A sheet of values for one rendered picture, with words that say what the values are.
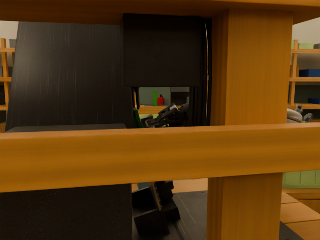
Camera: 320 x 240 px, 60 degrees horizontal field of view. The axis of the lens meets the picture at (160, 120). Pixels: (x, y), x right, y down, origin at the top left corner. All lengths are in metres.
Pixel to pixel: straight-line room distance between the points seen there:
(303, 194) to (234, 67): 1.17
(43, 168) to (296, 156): 0.47
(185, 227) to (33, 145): 0.60
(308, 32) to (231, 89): 6.91
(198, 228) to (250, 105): 0.49
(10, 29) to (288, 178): 6.51
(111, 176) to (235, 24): 0.37
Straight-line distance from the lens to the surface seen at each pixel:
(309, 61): 7.42
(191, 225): 0.96
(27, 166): 0.50
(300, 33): 7.36
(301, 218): 1.16
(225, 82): 0.57
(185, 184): 1.29
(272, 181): 0.66
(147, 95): 6.43
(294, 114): 1.17
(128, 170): 0.49
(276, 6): 0.60
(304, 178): 1.70
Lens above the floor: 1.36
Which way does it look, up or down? 8 degrees down
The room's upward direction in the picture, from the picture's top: straight up
